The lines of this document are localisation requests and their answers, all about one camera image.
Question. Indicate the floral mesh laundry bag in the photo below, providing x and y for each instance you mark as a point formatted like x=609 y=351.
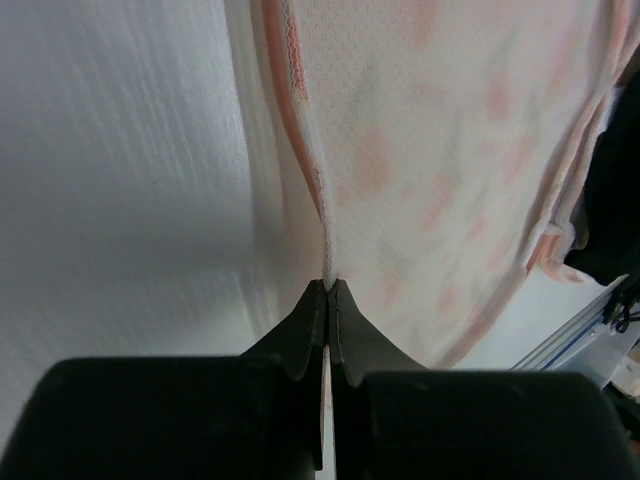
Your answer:
x=429 y=153

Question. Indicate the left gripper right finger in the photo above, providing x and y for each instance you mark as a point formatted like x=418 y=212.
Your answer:
x=395 y=419

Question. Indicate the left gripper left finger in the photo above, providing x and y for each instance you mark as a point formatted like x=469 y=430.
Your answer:
x=258 y=415

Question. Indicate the aluminium mounting rail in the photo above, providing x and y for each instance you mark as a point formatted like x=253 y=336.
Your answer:
x=594 y=326

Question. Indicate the black bra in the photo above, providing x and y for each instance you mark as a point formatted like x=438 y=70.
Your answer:
x=611 y=197

